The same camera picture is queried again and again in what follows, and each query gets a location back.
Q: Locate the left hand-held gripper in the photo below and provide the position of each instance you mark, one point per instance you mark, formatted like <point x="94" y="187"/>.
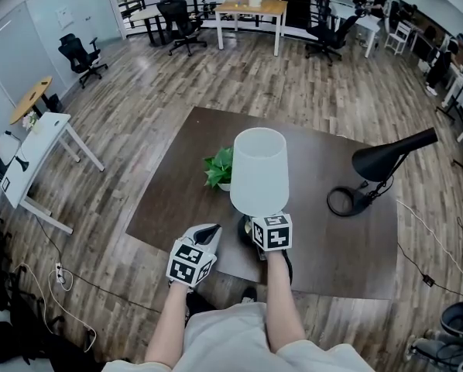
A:
<point x="191" y="266"/>

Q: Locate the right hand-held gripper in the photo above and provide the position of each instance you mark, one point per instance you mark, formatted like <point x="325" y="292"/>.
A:
<point x="272" y="233"/>

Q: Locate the white shade table lamp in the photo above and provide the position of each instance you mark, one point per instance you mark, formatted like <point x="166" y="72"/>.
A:
<point x="258" y="173"/>

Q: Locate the person's left forearm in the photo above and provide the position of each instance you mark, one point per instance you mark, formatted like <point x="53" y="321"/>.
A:
<point x="167" y="324"/>

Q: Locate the person's right forearm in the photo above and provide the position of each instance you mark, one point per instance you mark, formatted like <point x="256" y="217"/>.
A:
<point x="283" y="304"/>

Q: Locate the black cone desk lamp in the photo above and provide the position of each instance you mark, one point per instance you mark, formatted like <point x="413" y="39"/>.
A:
<point x="378" y="161"/>

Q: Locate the white table with legs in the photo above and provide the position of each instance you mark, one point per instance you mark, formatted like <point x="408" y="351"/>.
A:
<point x="42" y="142"/>

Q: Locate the person's right shoe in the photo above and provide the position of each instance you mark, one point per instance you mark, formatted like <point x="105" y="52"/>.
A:
<point x="249" y="295"/>

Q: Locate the person's shoe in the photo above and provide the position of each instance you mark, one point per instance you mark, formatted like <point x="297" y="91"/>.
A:
<point x="249" y="295"/>
<point x="198" y="306"/>

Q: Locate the person's left shoe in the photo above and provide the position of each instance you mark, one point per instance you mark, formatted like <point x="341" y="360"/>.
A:
<point x="198" y="306"/>

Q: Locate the green plant in white pot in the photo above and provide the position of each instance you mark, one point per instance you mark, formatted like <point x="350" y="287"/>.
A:
<point x="220" y="165"/>

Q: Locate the person's pale shirt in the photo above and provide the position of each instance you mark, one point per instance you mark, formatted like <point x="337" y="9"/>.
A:
<point x="231" y="343"/>

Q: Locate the white power strip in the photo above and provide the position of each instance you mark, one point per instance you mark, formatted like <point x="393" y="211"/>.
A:
<point x="60" y="273"/>

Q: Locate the black office chair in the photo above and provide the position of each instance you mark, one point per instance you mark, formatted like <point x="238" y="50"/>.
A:
<point x="78" y="54"/>
<point x="332" y="33"/>
<point x="3" y="269"/>
<point x="42" y="347"/>
<point x="177" y="14"/>

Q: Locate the black horn-shaped object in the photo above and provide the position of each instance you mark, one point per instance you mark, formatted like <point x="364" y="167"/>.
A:
<point x="22" y="164"/>

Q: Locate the small black box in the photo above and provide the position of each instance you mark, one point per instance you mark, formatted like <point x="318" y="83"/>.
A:
<point x="56" y="102"/>

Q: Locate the black backpack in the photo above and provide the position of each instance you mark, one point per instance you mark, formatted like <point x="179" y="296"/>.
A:
<point x="458" y="318"/>

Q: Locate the pink flower bunch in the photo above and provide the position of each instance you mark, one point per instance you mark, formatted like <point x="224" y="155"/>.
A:
<point x="30" y="120"/>

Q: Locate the whiteboard on black stand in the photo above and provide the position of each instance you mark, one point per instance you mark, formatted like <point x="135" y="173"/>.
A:
<point x="444" y="111"/>

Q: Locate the round wooden table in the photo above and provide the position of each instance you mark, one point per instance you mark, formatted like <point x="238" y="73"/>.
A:
<point x="32" y="97"/>

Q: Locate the wood-top white table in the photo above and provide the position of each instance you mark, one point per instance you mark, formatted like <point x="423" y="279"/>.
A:
<point x="254" y="9"/>

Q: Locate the black railing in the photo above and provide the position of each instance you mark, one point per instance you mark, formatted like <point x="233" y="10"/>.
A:
<point x="299" y="10"/>

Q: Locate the long white table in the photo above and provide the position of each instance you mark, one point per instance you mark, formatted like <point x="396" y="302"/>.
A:
<point x="355" y="16"/>

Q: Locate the beige table with black legs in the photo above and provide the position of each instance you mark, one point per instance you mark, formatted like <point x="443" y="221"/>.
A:
<point x="142" y="14"/>

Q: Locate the white wooden chair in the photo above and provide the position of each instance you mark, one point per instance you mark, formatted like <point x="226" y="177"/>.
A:
<point x="400" y="33"/>

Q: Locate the white wall notice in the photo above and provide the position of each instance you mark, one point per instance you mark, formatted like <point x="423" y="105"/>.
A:
<point x="65" y="17"/>

